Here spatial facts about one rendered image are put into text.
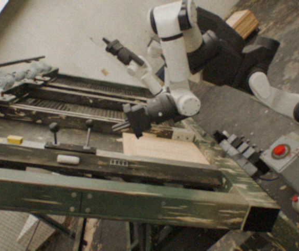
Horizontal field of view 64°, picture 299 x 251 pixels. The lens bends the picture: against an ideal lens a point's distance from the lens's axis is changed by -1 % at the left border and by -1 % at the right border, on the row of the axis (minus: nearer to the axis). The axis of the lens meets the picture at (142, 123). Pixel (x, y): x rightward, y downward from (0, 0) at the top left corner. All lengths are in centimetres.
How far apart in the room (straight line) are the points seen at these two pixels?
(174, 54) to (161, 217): 51
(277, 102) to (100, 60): 418
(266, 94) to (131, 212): 88
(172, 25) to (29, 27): 630
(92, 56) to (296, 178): 464
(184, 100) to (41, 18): 623
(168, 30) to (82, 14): 593
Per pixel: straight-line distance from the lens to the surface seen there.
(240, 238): 104
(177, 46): 73
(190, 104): 77
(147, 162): 101
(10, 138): 104
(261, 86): 131
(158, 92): 150
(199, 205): 85
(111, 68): 517
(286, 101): 146
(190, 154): 125
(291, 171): 93
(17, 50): 706
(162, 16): 74
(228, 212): 91
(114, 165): 96
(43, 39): 682
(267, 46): 134
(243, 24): 446
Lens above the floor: 157
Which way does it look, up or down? 17 degrees down
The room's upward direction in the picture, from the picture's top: 49 degrees counter-clockwise
